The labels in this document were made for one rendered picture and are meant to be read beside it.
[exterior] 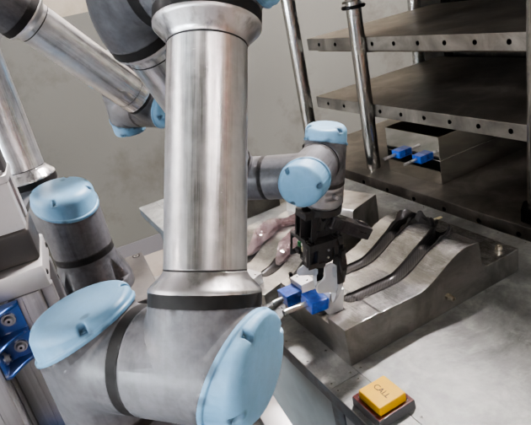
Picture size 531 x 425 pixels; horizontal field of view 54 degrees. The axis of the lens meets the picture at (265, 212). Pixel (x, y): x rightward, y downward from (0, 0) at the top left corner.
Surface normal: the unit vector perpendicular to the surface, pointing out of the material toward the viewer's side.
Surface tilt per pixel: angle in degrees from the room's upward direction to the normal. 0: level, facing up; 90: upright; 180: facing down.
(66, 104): 90
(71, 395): 90
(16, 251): 90
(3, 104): 90
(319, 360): 0
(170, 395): 75
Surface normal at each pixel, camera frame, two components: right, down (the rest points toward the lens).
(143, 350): -0.37, -0.41
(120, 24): -0.15, 0.93
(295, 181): -0.35, 0.42
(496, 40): -0.86, 0.35
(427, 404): -0.20, -0.90
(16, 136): 0.65, 0.18
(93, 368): -0.40, -0.10
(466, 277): 0.47, 0.26
